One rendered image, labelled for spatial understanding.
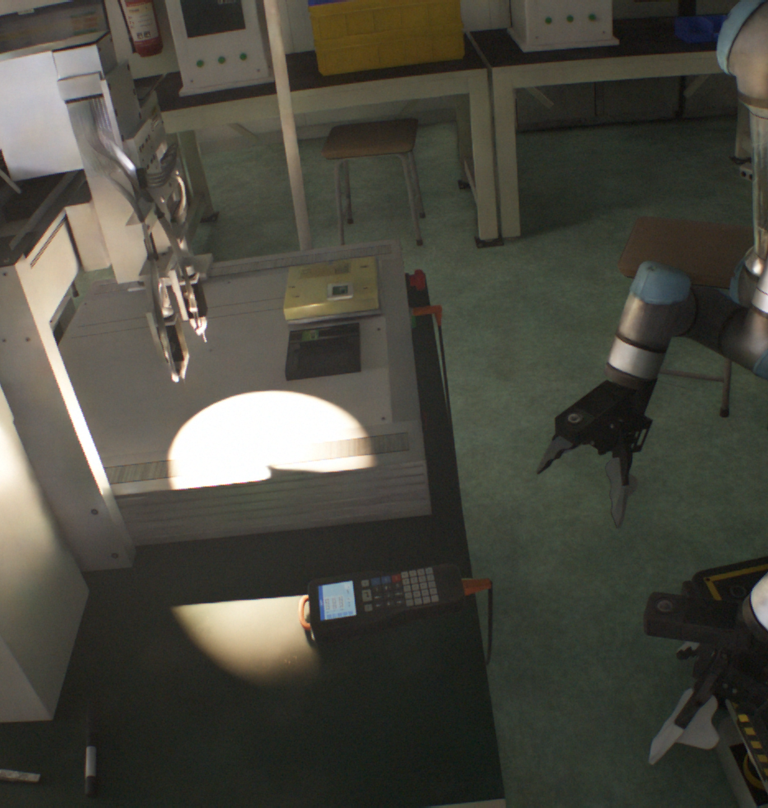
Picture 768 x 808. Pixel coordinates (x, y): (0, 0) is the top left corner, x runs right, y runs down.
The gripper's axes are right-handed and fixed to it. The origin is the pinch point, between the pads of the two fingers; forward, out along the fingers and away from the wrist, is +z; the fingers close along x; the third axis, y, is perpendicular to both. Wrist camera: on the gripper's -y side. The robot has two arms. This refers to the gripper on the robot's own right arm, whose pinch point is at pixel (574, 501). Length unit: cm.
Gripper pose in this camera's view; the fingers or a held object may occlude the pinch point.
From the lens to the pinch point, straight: 129.6
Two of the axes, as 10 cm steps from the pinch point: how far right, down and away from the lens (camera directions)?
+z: -2.5, 8.9, 3.8
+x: -6.3, -4.5, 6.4
